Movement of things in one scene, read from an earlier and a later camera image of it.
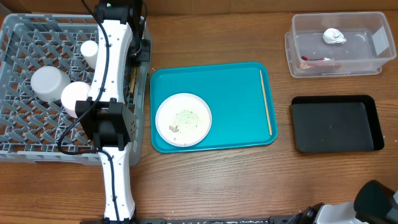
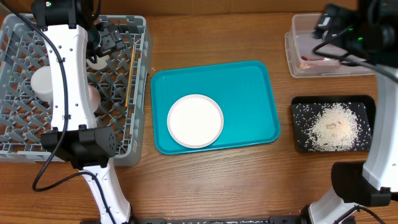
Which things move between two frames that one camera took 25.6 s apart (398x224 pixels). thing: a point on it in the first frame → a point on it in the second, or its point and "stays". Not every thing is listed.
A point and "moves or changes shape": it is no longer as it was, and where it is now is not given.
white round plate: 183,119 moves or changes shape
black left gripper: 147,56 → 115,41
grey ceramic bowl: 46,83 stays
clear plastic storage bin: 324,44 stays
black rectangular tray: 336,123 stays
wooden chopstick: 266,103 → 130,75
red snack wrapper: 308,65 stays
